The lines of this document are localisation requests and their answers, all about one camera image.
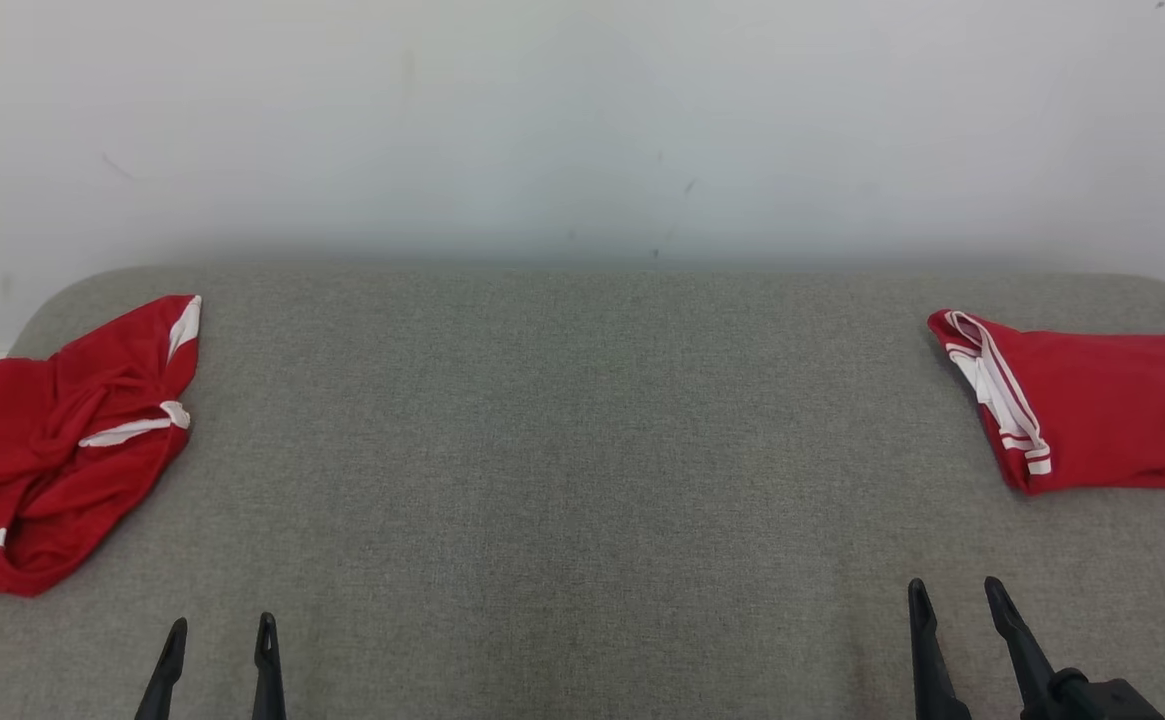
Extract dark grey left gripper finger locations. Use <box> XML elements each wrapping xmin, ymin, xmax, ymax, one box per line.
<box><xmin>135</xmin><ymin>617</ymin><xmax>189</xmax><ymax>720</ymax></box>
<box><xmin>250</xmin><ymin>612</ymin><xmax>288</xmax><ymax>720</ymax></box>

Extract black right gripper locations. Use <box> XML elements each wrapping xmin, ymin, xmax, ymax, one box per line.
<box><xmin>907</xmin><ymin>576</ymin><xmax>1165</xmax><ymax>720</ymax></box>

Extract red shorts with white stripes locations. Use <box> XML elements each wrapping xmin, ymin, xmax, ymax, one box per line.
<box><xmin>0</xmin><ymin>294</ymin><xmax>203</xmax><ymax>599</ymax></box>

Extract red Bulls basketball jersey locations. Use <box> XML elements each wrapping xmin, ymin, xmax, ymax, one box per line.
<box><xmin>927</xmin><ymin>310</ymin><xmax>1165</xmax><ymax>497</ymax></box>

